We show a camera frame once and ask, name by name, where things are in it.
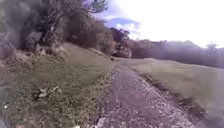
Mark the open grass field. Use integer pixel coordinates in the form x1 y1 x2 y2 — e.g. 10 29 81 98
131 57 224 118

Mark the grey gravel path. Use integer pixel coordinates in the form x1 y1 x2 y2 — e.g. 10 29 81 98
89 62 198 128

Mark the distant wood of trees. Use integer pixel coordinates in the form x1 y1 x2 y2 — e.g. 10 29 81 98
129 39 224 69

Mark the grass verge beside bushes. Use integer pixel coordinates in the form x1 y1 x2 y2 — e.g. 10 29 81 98
0 41 116 128

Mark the row of bushes and trees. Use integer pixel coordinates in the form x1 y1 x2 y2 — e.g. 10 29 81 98
0 0 133 63

